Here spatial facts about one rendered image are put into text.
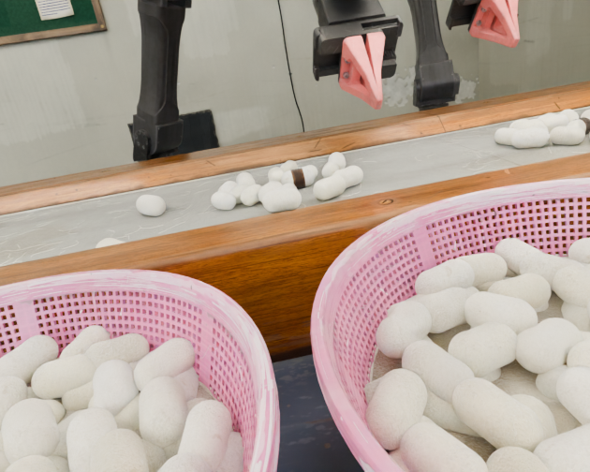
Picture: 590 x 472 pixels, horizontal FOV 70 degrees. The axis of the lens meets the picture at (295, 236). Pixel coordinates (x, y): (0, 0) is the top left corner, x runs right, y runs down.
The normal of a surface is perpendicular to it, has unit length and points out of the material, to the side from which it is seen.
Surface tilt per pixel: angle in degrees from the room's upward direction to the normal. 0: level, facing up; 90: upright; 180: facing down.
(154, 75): 91
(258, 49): 90
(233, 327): 75
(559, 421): 0
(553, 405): 0
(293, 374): 0
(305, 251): 90
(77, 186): 45
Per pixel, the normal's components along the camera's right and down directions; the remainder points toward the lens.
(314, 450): -0.15, -0.92
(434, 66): -0.13, -0.05
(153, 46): -0.47, 0.42
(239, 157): -0.01, -0.42
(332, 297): 0.88, -0.29
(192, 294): -0.67, 0.11
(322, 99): 0.22, 0.32
